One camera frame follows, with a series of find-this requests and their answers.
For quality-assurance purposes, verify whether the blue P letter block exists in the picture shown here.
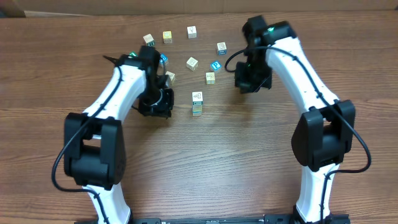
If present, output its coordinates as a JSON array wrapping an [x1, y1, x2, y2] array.
[[210, 61, 222, 73]]

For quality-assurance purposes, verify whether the blue X letter block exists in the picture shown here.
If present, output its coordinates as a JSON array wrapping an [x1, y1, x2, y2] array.
[[192, 105, 203, 113]]

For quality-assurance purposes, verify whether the blue H letter block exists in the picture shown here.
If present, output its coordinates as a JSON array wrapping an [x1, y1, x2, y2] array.
[[192, 111, 202, 116]]

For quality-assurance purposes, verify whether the wooden block green side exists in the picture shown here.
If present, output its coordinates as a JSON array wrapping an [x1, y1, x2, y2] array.
[[192, 91, 203, 105]]

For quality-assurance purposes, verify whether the yellow side pineapple block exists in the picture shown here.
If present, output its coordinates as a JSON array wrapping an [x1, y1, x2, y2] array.
[[205, 72, 215, 85]]

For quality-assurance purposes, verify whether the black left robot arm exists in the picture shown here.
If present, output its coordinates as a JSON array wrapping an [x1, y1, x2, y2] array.
[[51, 45, 174, 223]]

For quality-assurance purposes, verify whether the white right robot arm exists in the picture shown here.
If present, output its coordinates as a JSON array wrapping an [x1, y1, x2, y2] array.
[[234, 16, 355, 223]]

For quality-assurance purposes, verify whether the wooden O block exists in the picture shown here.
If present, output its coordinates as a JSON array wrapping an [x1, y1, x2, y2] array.
[[165, 71, 175, 86]]

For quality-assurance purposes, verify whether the blue side wooden block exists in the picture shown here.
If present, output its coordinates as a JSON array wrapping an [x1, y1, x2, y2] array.
[[216, 42, 227, 55]]

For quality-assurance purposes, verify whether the blue F letter block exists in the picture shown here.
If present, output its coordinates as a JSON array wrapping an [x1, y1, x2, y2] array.
[[159, 54, 169, 66]]

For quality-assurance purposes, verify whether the wooden block engraved picture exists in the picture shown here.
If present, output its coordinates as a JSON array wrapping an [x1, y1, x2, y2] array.
[[186, 57, 198, 71]]

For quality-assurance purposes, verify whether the dark green R block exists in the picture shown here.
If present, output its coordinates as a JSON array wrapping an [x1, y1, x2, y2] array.
[[143, 34, 155, 47]]

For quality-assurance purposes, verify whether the yellow top wooden block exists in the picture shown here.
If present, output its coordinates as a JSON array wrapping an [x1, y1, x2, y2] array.
[[162, 30, 173, 44]]

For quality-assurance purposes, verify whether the plain wooden block far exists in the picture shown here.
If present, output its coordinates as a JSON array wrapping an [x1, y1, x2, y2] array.
[[187, 26, 197, 39]]

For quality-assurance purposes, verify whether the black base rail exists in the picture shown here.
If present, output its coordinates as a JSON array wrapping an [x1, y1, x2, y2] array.
[[74, 212, 351, 224]]

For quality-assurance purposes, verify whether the cardboard back wall panel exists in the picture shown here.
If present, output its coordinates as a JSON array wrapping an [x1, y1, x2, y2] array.
[[0, 0, 398, 18]]

